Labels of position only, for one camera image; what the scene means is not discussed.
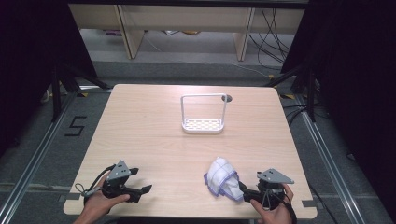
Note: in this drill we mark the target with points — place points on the black metal stand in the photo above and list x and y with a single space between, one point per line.
62 87
306 90

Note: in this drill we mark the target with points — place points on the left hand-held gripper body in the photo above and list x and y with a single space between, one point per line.
115 179

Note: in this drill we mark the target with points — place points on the person's right hand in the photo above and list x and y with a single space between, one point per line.
274 214

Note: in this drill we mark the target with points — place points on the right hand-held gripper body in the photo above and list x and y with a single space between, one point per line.
271 183

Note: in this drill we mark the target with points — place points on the black curtain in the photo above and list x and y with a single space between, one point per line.
355 77
34 62

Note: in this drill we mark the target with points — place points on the white cloth with purple edge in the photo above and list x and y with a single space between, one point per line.
223 180

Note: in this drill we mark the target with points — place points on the purple small item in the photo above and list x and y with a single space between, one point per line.
112 32

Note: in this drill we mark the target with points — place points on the aluminium floor rail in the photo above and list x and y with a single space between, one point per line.
327 165
34 158

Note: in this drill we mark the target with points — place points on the person's left hand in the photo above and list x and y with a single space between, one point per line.
100 203

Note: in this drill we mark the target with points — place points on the beige wooden desk frame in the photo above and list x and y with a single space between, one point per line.
186 18

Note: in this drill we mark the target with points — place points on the yellow flat item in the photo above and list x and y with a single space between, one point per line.
190 32

